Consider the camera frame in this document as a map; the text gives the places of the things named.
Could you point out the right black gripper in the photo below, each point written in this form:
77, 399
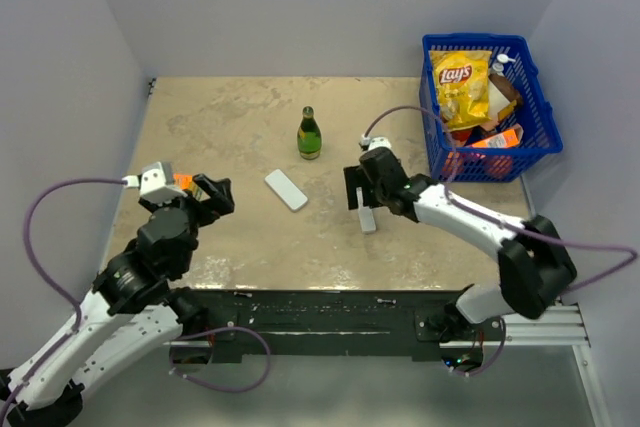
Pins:
357, 177

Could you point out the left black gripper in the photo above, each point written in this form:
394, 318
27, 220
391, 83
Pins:
222, 200

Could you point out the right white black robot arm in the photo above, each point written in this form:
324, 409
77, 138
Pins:
534, 267

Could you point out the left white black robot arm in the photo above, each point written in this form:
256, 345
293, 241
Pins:
130, 307

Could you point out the green glass bottle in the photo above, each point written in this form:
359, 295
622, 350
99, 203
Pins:
309, 138

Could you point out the yellow chips bag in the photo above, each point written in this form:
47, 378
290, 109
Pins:
461, 84

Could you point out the orange carton box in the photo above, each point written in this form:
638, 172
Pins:
509, 138

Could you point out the brown white snack package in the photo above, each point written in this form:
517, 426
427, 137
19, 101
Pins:
504, 98

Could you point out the white cap bottle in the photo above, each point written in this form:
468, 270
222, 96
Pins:
500, 62

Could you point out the blue plastic basket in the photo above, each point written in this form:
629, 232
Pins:
449, 154

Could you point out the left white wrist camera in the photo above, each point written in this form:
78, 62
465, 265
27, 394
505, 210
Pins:
155, 184

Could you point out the black corner bracket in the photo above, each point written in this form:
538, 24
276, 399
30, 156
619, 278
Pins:
151, 86

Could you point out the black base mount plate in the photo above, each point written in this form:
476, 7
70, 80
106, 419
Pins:
324, 323

